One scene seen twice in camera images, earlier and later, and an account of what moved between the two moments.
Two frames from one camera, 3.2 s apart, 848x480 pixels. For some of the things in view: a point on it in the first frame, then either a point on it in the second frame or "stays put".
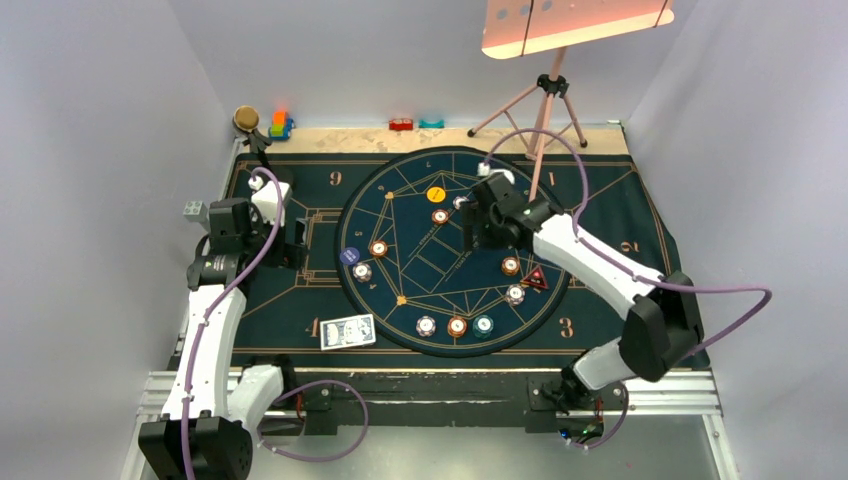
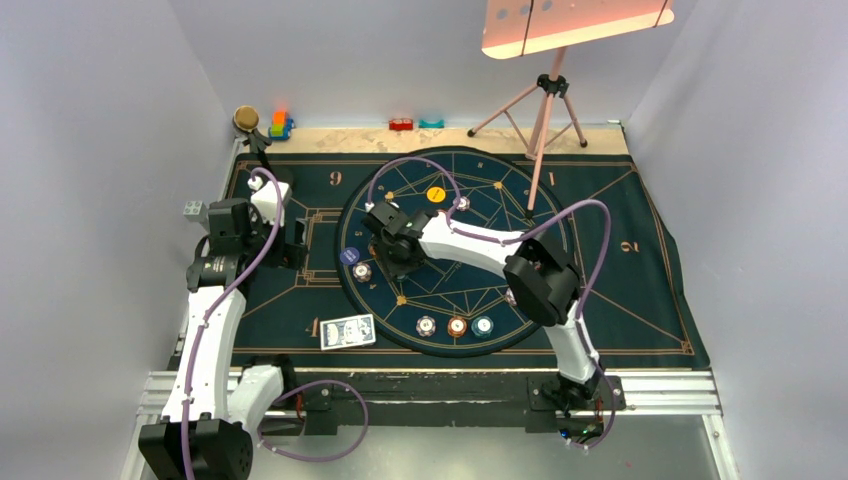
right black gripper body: x=487 y=232 → x=393 y=261
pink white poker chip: x=515 y=294 stays put
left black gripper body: x=286 y=254 stays put
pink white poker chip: x=457 y=200 stays put
